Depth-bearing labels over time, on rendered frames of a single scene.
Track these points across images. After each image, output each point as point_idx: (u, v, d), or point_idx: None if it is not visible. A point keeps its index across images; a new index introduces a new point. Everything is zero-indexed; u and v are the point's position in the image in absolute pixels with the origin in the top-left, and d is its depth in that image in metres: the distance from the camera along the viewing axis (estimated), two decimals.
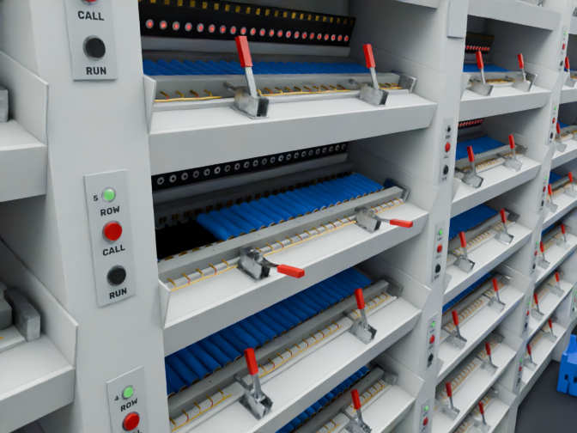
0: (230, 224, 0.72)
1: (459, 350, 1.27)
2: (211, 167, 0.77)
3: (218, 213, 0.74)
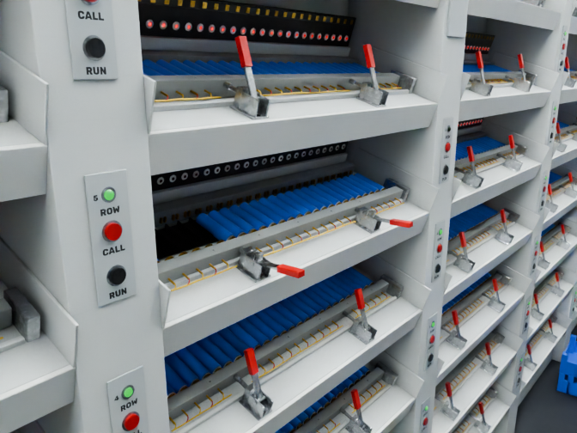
0: (230, 224, 0.72)
1: (459, 350, 1.27)
2: (211, 167, 0.77)
3: (218, 213, 0.74)
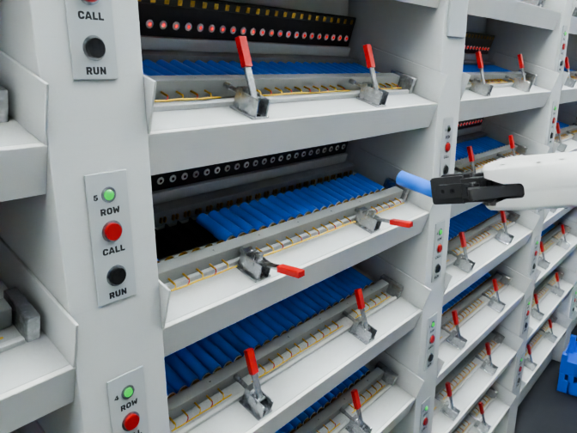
0: (230, 224, 0.72)
1: (459, 350, 1.27)
2: (211, 167, 0.77)
3: (218, 213, 0.74)
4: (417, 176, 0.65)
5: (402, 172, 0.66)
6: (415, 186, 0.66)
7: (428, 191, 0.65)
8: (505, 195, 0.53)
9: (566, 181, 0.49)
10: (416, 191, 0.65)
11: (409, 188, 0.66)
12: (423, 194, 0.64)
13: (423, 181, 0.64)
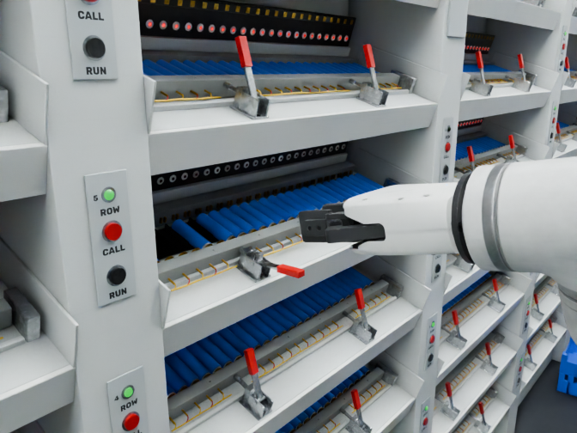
0: (230, 224, 0.72)
1: (459, 350, 1.27)
2: (211, 167, 0.77)
3: (218, 213, 0.74)
4: (187, 238, 0.70)
5: None
6: (181, 232, 0.69)
7: (190, 240, 0.68)
8: (367, 237, 0.44)
9: (428, 224, 0.40)
10: (187, 229, 0.68)
11: (183, 226, 0.69)
12: (197, 233, 0.68)
13: None
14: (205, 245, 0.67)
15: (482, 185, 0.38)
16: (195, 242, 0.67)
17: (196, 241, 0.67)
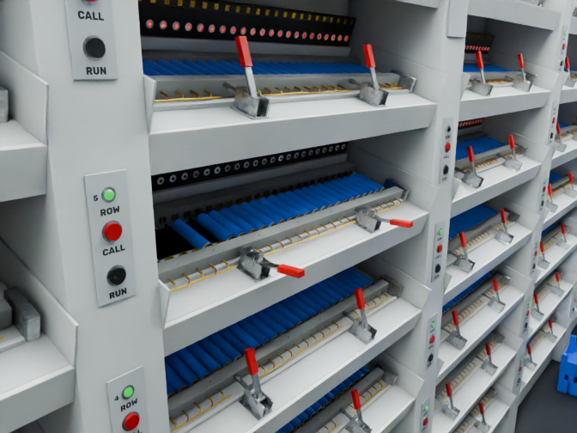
0: (230, 224, 0.72)
1: (459, 350, 1.27)
2: (211, 167, 0.77)
3: (218, 213, 0.74)
4: (187, 238, 0.70)
5: None
6: (181, 232, 0.69)
7: (190, 240, 0.68)
8: None
9: None
10: (187, 229, 0.68)
11: (183, 226, 0.69)
12: (197, 233, 0.68)
13: None
14: (205, 245, 0.67)
15: None
16: (195, 242, 0.67)
17: (196, 241, 0.67)
